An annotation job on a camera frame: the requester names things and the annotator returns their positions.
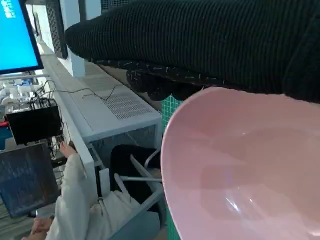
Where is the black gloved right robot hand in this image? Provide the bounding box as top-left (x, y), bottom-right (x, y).
top-left (64, 0), bottom-right (320, 105)

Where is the pink bowl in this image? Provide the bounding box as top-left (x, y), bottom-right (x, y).
top-left (160, 86), bottom-right (320, 240)

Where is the green cutting mat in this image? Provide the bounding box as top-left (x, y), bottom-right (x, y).
top-left (159, 93), bottom-right (186, 240)

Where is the small white mesh cabinet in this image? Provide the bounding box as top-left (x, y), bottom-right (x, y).
top-left (41, 53), bottom-right (163, 201)

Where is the blue computer monitor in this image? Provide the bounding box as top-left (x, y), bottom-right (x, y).
top-left (0, 0), bottom-right (45, 76)

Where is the black electronics box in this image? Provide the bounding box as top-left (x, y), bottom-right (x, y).
top-left (6, 104), bottom-right (63, 146)

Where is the grey chair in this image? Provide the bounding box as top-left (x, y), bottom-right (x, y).
top-left (112, 147), bottom-right (169, 240)

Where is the person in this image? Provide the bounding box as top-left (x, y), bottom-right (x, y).
top-left (28, 141), bottom-right (166, 240)

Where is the dark laptop screen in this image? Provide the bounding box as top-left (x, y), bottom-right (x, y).
top-left (0, 143), bottom-right (62, 219)

